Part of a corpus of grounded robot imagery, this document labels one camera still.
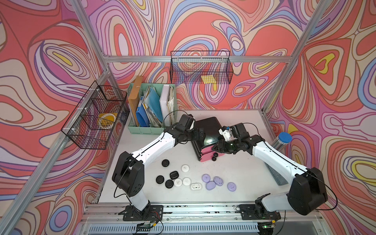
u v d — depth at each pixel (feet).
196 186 2.63
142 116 3.05
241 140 2.08
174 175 2.82
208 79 2.98
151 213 2.41
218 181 2.70
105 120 2.31
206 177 2.75
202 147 2.58
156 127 3.42
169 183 2.70
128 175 1.46
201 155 2.75
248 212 2.41
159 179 2.76
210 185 2.68
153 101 3.10
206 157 2.90
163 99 2.97
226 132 2.52
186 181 2.70
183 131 2.13
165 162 2.99
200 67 3.15
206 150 2.63
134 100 2.67
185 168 2.89
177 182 2.70
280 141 2.64
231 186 2.64
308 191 1.37
